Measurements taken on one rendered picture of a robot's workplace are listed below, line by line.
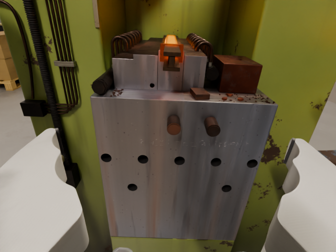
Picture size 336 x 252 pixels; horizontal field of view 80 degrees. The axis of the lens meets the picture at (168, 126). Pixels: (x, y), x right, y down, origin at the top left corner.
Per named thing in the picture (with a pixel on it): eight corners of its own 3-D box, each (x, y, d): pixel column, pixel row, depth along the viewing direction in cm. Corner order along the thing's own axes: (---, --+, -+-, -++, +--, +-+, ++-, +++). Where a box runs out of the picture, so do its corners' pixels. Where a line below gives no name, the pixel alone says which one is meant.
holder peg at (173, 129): (180, 135, 40) (181, 123, 38) (166, 135, 40) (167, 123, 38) (179, 126, 43) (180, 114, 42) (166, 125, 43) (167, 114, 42)
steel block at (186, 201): (235, 241, 61) (279, 104, 41) (109, 236, 61) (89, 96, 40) (206, 141, 111) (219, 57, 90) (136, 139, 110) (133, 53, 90)
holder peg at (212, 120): (219, 137, 40) (221, 125, 38) (205, 137, 40) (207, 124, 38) (215, 127, 43) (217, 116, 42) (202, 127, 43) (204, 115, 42)
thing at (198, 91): (189, 92, 45) (190, 87, 44) (202, 92, 45) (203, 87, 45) (195, 100, 41) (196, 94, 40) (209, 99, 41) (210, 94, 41)
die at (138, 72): (202, 92, 46) (208, 52, 42) (114, 88, 45) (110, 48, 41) (188, 59, 83) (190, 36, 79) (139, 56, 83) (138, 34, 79)
